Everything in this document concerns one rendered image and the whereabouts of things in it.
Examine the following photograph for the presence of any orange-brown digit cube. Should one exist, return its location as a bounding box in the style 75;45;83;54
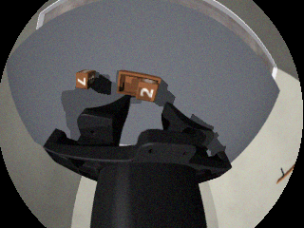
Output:
76;69;95;89
136;78;158;103

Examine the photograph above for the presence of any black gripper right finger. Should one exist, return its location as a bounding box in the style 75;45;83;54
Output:
161;102;214;158

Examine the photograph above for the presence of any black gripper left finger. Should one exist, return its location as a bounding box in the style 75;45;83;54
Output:
77;94;131;146

